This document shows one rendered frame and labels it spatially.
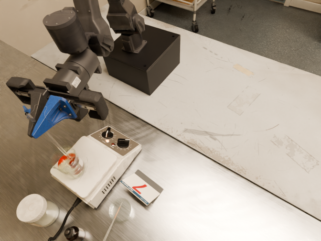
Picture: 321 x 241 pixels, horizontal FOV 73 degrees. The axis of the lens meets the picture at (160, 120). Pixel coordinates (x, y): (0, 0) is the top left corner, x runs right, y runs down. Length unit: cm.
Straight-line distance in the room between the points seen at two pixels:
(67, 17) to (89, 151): 30
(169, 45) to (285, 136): 45
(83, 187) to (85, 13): 37
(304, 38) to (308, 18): 38
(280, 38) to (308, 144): 207
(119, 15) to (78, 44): 22
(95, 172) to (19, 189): 25
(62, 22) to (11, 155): 48
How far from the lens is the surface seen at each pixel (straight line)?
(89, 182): 53
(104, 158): 54
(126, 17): 64
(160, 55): 70
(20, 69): 104
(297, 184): 67
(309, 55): 263
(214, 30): 267
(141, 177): 60
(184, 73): 81
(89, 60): 47
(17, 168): 75
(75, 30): 44
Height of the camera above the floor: 146
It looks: 56 degrees down
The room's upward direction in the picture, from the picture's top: 6 degrees counter-clockwise
